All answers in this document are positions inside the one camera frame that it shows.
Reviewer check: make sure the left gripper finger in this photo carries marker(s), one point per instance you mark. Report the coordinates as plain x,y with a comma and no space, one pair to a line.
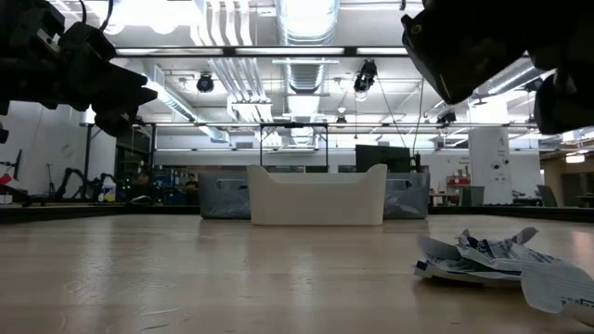
116,123
125,93

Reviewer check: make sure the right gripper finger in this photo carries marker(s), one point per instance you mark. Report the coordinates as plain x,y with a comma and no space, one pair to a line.
455,55

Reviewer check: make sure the black background robot arm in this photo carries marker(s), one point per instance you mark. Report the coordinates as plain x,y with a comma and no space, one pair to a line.
93,188

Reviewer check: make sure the LED light bar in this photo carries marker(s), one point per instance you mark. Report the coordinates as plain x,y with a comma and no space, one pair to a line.
167,51
290,51
380,51

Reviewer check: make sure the black ceiling spotlight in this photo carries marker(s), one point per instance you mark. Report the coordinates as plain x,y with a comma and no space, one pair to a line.
365,76
205,82
534,85
446,118

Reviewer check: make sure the person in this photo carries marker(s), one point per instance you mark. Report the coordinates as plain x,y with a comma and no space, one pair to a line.
141,186
191,186

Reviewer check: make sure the white background bottle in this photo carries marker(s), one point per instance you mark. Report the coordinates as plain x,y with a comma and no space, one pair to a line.
109,194

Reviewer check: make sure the black background machine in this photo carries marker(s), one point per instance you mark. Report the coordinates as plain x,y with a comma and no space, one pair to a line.
123,195

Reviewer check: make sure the white square column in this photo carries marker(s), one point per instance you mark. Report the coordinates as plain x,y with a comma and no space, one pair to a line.
487,158

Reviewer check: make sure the red background object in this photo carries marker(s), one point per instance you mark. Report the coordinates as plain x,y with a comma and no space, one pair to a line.
6,179

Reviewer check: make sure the black background monitor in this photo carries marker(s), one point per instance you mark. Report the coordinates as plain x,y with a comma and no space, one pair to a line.
380,158

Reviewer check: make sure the dark translucent plastic bin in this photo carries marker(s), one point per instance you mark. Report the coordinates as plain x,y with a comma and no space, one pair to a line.
223,195
408,195

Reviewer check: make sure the red white shelf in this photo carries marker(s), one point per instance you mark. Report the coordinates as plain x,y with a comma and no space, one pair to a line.
457,185

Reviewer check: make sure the grey background bin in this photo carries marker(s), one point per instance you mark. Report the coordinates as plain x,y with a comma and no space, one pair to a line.
473,196

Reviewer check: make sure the white plastic bin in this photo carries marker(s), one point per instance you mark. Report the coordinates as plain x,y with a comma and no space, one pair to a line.
315,199

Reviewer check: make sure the packet dark blue print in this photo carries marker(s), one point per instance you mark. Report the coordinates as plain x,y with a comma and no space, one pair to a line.
506,253

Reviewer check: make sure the white packet small logo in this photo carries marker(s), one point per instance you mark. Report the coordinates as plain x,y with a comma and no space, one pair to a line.
557,287

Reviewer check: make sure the tall black rig frame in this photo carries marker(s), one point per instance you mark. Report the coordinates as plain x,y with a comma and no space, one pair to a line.
87,153

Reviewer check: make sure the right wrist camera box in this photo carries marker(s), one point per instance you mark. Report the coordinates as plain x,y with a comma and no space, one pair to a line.
566,106

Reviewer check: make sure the black aluminium table frame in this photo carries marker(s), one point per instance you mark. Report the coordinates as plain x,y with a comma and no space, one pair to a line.
69,212

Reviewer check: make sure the glowing wall lamp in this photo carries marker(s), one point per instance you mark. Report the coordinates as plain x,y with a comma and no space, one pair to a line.
575,158

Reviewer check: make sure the round ceiling air duct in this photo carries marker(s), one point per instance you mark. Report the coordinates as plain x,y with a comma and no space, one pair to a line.
308,21

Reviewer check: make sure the black rectangular rig frame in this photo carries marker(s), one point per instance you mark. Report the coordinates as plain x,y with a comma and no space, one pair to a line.
293,125

